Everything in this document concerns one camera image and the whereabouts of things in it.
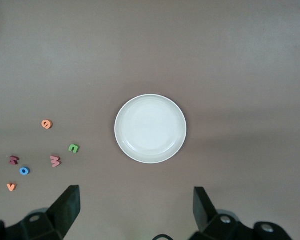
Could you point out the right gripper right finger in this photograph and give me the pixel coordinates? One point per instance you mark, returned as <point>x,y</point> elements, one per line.
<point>215,225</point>

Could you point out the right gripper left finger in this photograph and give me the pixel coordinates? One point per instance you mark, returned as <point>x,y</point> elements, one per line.
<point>52,222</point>

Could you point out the pink foam letter m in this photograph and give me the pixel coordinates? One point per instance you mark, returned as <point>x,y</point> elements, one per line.
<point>55,161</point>

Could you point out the green foam letter n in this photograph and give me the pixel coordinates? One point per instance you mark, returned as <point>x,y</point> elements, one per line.
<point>73,146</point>

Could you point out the orange foam letter e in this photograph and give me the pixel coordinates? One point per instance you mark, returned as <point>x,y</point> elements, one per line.
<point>43,125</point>

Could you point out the orange foam letter v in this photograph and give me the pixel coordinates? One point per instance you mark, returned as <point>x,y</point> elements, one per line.
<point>11,188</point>

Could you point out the blue foam letter o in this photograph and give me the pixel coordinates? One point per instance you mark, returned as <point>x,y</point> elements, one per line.
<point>21,170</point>

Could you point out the dark red foam letter h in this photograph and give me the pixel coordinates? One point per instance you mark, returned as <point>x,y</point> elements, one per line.
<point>14,160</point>

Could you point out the beige round plate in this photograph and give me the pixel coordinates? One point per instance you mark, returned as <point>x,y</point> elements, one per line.
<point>150,129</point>

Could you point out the brown table cover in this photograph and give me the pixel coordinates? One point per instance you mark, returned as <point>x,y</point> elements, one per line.
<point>215,62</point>

